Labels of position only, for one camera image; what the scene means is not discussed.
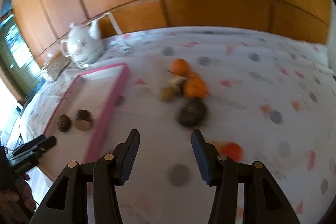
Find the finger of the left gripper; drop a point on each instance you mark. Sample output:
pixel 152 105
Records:
pixel 26 146
pixel 42 147

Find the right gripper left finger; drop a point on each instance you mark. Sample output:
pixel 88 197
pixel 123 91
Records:
pixel 66 200

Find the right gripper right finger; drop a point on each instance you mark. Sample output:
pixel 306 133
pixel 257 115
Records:
pixel 264 201

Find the red tomato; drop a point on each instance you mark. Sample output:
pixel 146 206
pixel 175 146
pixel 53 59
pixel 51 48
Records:
pixel 232 150

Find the orange mandarin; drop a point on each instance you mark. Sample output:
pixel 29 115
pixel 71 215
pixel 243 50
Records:
pixel 180 67
pixel 195 88

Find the small longan fruit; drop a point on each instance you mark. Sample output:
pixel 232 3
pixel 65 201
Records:
pixel 167 94
pixel 217 144

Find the small orange carrot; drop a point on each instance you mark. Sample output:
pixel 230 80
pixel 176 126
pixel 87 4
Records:
pixel 193 76

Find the person's left hand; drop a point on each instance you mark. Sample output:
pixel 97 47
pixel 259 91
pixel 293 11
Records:
pixel 9 198

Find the pink shallow tray box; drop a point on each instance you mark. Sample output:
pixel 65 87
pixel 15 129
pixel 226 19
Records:
pixel 97 91

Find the silver tissue box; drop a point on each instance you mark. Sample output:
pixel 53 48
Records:
pixel 54 67

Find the patterned white tablecloth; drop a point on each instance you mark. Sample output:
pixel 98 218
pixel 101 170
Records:
pixel 273 96

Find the white ceramic electric kettle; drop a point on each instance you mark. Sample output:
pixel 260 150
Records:
pixel 83 44

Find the window frame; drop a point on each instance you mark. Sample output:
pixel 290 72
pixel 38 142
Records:
pixel 17 60

